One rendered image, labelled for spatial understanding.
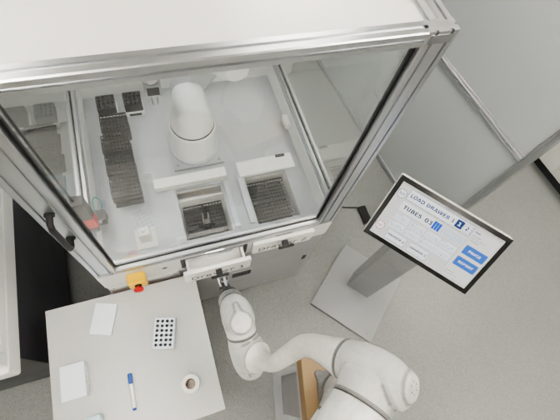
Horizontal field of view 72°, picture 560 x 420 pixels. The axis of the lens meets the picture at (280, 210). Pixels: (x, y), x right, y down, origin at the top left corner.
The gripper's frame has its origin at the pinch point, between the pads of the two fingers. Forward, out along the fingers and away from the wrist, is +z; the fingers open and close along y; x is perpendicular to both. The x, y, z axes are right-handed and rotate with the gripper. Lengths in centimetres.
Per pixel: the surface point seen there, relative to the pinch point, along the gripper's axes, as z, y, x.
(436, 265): -17, -12, -91
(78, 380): -2, -23, 61
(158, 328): 5.7, -15.2, 29.0
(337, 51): -77, 71, -26
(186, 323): 8.2, -17.6, 18.0
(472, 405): 22, -131, -138
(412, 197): -14, 20, -85
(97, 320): 13, -8, 52
